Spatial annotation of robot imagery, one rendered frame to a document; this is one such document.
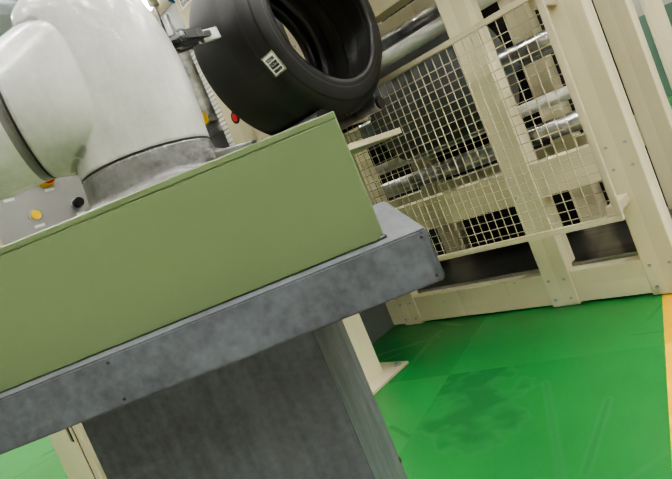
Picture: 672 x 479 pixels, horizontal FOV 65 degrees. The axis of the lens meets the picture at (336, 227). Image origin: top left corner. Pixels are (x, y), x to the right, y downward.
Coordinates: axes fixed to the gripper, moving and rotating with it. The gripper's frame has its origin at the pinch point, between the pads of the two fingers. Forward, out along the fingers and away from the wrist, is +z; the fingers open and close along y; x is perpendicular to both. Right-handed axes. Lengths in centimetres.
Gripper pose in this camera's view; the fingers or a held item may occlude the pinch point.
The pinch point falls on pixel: (208, 35)
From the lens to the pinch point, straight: 153.9
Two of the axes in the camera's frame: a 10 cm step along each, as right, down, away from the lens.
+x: 4.7, 8.7, 1.7
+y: -6.7, 2.3, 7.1
